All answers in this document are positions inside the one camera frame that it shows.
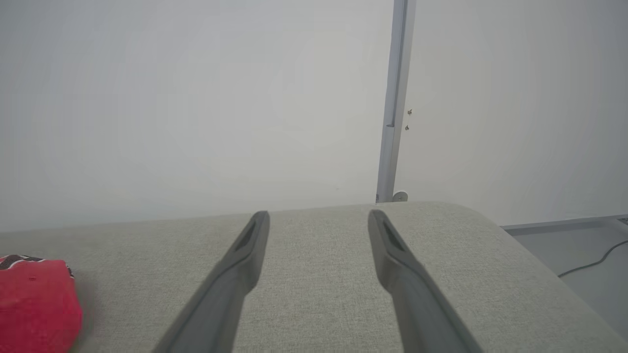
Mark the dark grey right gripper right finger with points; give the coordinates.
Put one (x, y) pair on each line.
(417, 304)

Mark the red and white basketball jersey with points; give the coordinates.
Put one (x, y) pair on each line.
(34, 304)

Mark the grey baseboard rail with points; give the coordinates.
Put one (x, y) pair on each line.
(564, 225)

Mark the pale rounded post bracket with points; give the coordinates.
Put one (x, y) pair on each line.
(400, 196)

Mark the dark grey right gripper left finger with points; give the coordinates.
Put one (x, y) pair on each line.
(223, 299)

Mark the grey metal post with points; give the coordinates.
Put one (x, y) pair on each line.
(395, 98)

